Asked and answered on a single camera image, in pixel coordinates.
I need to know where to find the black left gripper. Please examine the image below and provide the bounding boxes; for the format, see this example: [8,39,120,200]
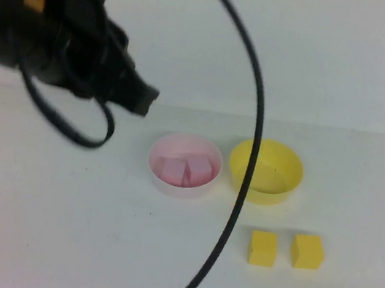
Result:
[32,0,176,120]

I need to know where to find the pink cube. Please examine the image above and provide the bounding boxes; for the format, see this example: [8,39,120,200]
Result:
[151,155,189,188]
[182,153,216,189]

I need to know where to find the yellow cube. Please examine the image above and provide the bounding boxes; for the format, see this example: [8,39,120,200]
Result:
[245,229,280,269]
[287,231,328,273]

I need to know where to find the pink plastic bowl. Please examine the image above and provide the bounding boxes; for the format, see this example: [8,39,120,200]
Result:
[141,128,228,206]

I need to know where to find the yellow plastic bowl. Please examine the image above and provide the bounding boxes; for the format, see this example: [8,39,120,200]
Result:
[222,133,310,212]

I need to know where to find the looped black left arm cable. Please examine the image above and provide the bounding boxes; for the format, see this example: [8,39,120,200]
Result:
[9,63,123,152]

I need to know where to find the long black camera cable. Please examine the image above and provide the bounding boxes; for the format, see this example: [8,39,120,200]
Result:
[141,0,285,288]

